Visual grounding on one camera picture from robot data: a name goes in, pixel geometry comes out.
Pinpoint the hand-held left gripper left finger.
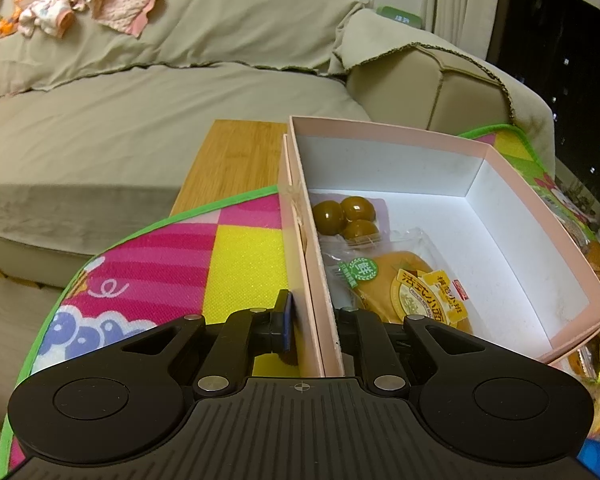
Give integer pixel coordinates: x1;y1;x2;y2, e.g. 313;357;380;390
121;290;296;401

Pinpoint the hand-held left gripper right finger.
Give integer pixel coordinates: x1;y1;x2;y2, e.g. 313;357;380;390
335;307;481;401

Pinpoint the pink cardboard box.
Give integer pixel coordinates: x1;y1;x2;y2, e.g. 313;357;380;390
278;116;600;378

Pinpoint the bread packet with yellow label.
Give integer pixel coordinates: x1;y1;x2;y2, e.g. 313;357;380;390
325;227;481;338

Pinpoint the packet of green plums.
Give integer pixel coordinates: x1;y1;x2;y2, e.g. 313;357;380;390
311;195;388;246

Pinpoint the colourful cartoon play mat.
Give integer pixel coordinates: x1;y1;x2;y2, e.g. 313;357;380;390
0;125;600;480

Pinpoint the beige sofa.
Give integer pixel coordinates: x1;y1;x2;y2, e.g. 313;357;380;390
0;0;556;291

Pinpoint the green book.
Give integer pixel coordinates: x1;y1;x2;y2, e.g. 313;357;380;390
377;6;423;31

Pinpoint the beige fringed sofa cover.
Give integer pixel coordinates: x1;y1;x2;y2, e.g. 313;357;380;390
0;0;556;161

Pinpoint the cream curtain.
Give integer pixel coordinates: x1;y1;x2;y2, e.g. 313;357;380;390
420;0;506;61

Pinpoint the pile of baby clothes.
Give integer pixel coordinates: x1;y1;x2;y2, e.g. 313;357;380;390
0;0;191;43

